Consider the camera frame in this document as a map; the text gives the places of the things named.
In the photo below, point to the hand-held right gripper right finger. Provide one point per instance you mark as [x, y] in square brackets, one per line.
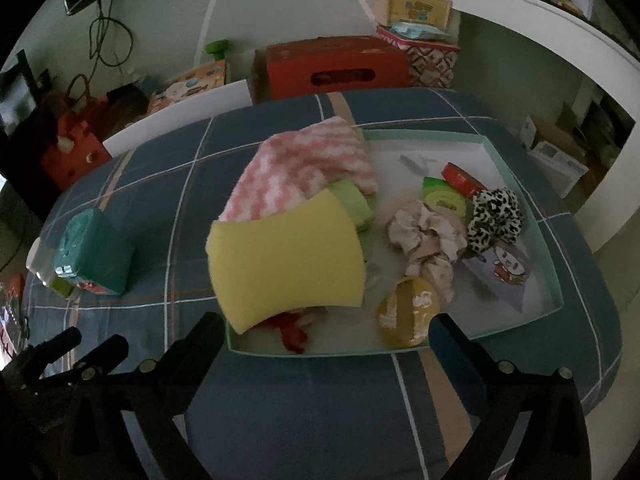
[450, 355]

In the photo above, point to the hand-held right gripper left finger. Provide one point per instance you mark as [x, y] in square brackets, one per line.
[200, 357]

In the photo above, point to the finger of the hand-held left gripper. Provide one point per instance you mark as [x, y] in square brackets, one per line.
[107, 349]
[57, 350]

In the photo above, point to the round yellow snack packet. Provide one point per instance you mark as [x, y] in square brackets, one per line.
[405, 310]

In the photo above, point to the red soft toy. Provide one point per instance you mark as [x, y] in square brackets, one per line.
[295, 335]

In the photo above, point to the teal wet wipes pack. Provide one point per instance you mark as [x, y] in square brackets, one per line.
[95, 250]

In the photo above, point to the pink floral scrunchie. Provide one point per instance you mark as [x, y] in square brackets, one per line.
[420, 230]

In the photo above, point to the yellow sponge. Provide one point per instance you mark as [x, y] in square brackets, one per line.
[285, 260]

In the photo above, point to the leopard print scrunchie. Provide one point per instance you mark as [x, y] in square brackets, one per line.
[495, 220]

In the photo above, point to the red tape roll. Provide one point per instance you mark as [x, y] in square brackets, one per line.
[460, 176]

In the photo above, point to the white box with teal rim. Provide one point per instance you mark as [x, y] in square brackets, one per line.
[465, 150]

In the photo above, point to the pink white striped towel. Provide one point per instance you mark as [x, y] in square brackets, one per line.
[300, 160]

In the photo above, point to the cartoon printed packet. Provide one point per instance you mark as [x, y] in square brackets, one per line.
[505, 272]

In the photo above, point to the blue plaid bedsheet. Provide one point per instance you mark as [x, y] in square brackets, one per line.
[300, 410]

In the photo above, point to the dark cabinet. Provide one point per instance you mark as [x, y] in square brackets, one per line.
[25, 160]

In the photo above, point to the red gift bag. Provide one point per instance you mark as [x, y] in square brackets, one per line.
[75, 155]

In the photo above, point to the dark brown bag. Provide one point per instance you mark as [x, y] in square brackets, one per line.
[127, 105]

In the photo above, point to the white bed footboard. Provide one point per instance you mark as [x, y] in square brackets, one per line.
[175, 110]

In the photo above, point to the small black monitor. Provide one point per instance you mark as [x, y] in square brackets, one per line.
[17, 100]

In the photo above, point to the orange cartoon toy box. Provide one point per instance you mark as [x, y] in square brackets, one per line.
[190, 85]

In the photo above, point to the red patterned gift box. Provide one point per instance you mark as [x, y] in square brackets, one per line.
[435, 65]

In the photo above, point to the red cardboard box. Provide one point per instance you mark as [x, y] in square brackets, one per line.
[290, 65]

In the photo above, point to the green toy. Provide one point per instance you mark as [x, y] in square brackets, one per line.
[216, 49]

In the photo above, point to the pale blue wipes pack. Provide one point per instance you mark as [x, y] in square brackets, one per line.
[420, 31]

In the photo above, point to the white desk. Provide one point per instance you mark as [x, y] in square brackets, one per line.
[550, 20]

